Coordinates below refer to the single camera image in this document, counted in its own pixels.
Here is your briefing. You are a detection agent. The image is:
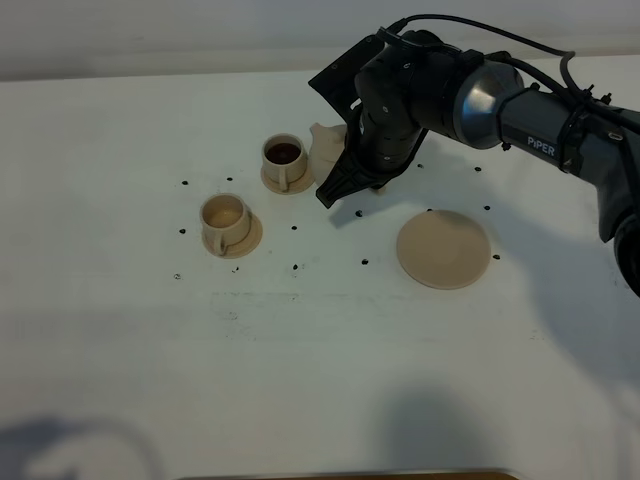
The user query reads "beige teacup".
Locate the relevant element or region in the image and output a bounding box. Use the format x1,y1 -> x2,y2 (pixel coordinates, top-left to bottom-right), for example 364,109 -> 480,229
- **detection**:
200,194 -> 251,257
261,134 -> 306,164

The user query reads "beige saucer far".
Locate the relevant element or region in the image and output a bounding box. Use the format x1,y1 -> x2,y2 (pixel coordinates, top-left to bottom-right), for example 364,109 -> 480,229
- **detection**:
261,153 -> 314,195

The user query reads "beige ceramic teapot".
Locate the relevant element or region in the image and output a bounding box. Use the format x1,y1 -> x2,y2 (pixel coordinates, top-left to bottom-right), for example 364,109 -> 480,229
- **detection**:
307,122 -> 389,196

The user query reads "beige saucer near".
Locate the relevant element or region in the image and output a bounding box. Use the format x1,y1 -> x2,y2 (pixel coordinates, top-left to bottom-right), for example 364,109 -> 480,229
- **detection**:
201,213 -> 263,259

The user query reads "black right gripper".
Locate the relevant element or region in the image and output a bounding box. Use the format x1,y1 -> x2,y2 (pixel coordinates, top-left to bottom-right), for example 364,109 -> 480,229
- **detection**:
315,49 -> 427,209

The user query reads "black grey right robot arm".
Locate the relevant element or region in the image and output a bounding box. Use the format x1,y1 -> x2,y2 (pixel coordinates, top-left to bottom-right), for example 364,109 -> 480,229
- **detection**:
310,29 -> 639,289

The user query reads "black camera cable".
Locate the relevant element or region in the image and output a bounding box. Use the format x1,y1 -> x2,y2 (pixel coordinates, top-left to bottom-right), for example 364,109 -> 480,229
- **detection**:
377,13 -> 626,109

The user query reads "beige teapot saucer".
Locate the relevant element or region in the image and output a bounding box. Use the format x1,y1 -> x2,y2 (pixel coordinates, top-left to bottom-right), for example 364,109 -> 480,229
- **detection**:
396,210 -> 491,290

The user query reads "beige teacup far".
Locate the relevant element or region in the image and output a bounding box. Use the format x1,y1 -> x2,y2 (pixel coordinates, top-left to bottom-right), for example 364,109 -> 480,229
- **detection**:
261,134 -> 306,164

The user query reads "beige teacup near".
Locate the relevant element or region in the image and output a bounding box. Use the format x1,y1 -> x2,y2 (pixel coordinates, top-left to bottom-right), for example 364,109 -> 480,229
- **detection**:
200,194 -> 251,257

